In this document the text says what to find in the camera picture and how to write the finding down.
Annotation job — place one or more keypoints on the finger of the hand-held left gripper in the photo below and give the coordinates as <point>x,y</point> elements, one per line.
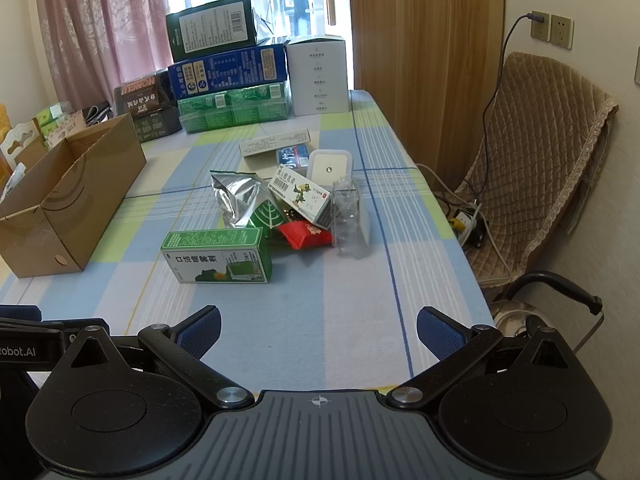
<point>75,324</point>
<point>20,312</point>

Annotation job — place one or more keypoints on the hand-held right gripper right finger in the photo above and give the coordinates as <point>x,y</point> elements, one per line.
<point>440,335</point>

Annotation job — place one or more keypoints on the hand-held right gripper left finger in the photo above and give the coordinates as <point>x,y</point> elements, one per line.
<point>200,332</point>

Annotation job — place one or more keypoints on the green spray carton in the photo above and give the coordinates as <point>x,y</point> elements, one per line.
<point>215,260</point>

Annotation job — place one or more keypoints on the brown cardboard box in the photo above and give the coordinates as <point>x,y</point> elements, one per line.
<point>65,230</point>

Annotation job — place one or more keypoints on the green leaf-pattern packet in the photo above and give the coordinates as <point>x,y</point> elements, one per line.
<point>267,217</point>

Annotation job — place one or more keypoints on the silver foil tea bag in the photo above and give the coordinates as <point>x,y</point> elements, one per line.
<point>235,200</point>

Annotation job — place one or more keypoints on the red snack packet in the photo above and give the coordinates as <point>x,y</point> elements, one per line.
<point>302,234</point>

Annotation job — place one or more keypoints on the white medicine box green figure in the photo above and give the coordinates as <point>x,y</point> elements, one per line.
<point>300,191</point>

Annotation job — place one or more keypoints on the white small carton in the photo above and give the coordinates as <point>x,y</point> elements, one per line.
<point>265,144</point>

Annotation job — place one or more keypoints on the blue dental floss box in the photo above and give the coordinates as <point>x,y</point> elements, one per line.
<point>292,154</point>

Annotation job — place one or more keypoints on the white power strip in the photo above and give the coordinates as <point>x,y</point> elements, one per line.
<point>467,222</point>

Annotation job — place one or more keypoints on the white card hanger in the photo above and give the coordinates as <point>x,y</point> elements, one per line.
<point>20,135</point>

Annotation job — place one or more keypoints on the green tissue pack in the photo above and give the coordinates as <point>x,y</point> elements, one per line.
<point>52,112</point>
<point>55,128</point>

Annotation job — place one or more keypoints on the chair with quilted beige cover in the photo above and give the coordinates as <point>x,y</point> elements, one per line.
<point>540,160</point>

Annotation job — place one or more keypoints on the white square night light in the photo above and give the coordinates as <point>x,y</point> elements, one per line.
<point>327,167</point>

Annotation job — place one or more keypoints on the green shrink-wrapped packs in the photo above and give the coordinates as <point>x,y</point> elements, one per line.
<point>230,107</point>

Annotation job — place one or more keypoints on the black food tray brown sleeve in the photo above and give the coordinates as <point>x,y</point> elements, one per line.
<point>142,92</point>

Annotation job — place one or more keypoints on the blue printed box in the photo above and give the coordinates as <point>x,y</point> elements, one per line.
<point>225,72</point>

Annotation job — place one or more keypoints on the wooden door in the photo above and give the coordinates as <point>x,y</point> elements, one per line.
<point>425,60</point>

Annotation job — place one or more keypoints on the white tall box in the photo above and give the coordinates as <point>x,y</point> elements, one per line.
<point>320,75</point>

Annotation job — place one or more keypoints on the dark green box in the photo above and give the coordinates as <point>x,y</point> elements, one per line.
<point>210,30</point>

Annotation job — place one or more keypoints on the pink patterned curtain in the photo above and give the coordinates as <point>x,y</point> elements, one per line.
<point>100,20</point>

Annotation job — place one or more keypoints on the black metal chair frame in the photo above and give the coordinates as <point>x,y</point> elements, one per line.
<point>550,276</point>

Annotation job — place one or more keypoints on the beige wall socket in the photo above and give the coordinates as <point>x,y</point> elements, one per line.
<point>540,27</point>
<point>561,31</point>

